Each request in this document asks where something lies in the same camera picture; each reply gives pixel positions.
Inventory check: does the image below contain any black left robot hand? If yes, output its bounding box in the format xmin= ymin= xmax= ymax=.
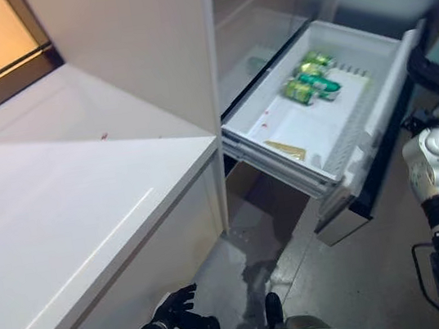
xmin=144 ymin=282 xmax=205 ymax=329

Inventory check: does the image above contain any stainless steel fridge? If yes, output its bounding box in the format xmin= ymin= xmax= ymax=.
xmin=201 ymin=0 xmax=439 ymax=261

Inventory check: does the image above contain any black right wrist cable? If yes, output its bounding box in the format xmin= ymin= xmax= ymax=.
xmin=410 ymin=239 xmax=439 ymax=312

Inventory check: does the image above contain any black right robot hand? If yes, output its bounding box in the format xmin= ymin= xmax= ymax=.
xmin=404 ymin=43 xmax=439 ymax=100

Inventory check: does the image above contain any teal green drink can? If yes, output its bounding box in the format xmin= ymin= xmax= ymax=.
xmin=298 ymin=67 xmax=343 ymax=106

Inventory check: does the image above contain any white fridge drawer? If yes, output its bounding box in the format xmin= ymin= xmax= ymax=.
xmin=206 ymin=3 xmax=439 ymax=261

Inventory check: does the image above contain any white counter cabinet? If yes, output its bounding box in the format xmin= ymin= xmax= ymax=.
xmin=0 ymin=44 xmax=248 ymax=329

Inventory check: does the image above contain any yellow tea bottle green label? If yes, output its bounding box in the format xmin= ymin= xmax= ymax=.
xmin=262 ymin=131 xmax=326 ymax=175

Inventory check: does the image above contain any black post on torso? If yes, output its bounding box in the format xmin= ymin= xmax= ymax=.
xmin=262 ymin=291 xmax=287 ymax=329

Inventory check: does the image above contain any tall white cabinet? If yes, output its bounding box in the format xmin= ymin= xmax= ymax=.
xmin=19 ymin=0 xmax=249 ymax=259

